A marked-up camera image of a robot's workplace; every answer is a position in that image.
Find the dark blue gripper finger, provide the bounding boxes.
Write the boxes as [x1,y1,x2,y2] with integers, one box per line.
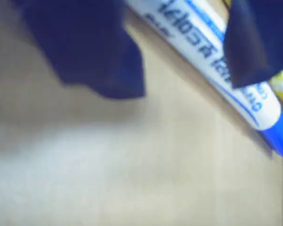
[11,0,146,99]
[223,0,283,89]

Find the white pen with blue cap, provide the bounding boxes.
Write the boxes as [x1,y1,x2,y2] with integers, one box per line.
[125,0,283,158]

